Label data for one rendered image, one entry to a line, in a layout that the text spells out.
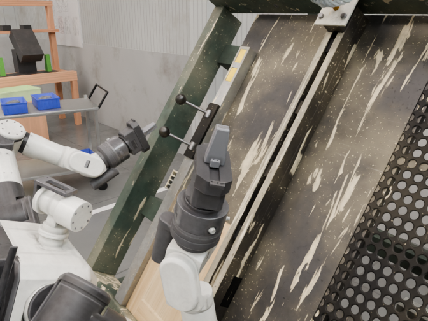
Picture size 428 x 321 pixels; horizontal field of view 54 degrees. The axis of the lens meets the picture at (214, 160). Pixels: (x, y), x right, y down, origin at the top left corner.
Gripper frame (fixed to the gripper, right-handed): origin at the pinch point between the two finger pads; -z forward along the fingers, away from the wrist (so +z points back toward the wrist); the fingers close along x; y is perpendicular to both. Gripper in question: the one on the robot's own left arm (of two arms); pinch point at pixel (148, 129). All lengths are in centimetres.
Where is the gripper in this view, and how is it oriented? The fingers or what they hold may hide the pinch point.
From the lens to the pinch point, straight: 146.4
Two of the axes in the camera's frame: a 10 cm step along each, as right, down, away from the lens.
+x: 3.2, 7.9, 5.3
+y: 5.9, 2.7, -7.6
